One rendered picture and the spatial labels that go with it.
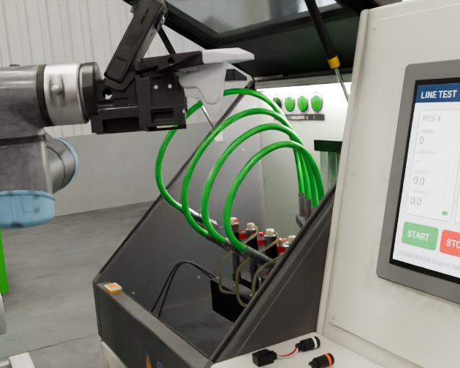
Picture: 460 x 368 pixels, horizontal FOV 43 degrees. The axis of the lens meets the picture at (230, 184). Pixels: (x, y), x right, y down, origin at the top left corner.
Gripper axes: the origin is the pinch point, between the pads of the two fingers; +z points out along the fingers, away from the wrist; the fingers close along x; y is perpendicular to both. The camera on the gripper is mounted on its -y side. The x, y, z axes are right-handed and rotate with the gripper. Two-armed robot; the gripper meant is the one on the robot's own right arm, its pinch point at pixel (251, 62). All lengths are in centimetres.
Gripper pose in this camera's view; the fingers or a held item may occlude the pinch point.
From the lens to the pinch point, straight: 73.6
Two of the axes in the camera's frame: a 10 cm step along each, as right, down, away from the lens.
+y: 0.8, 10.0, 0.2
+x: 0.3, 0.2, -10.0
